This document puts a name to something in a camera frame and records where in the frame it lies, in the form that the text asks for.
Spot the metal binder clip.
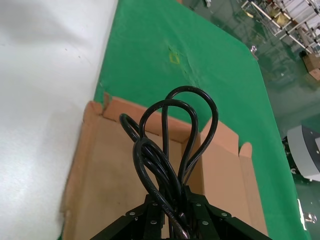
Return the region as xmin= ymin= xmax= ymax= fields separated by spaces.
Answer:
xmin=303 ymin=211 xmax=318 ymax=225

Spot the black power cable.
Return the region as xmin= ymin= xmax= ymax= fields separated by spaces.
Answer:
xmin=119 ymin=85 xmax=220 ymax=240

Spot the green table cloth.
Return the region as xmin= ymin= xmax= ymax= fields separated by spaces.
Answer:
xmin=56 ymin=0 xmax=311 ymax=240

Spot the white pipe rack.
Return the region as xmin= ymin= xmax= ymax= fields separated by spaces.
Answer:
xmin=240 ymin=0 xmax=320 ymax=54

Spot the white tower robot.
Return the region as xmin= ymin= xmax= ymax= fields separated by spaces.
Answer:
xmin=282 ymin=124 xmax=320 ymax=181

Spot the cardboard box with torn rim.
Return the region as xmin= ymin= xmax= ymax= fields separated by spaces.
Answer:
xmin=59 ymin=91 xmax=270 ymax=240

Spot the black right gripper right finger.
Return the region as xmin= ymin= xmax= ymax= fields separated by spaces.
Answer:
xmin=183 ymin=186 xmax=272 ymax=240

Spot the open cardboard box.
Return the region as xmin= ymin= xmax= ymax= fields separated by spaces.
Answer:
xmin=303 ymin=53 xmax=320 ymax=81

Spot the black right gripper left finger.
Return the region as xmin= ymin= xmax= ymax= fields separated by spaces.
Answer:
xmin=88 ymin=193 xmax=176 ymax=240

